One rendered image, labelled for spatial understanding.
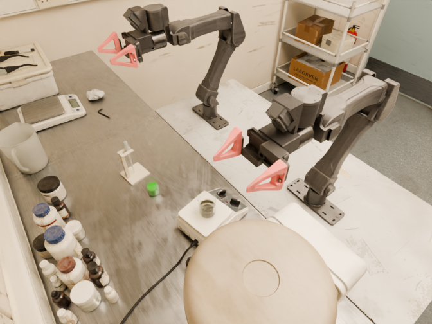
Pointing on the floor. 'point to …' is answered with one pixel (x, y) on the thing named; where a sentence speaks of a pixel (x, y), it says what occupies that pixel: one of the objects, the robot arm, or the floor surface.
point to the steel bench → (123, 196)
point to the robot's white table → (380, 298)
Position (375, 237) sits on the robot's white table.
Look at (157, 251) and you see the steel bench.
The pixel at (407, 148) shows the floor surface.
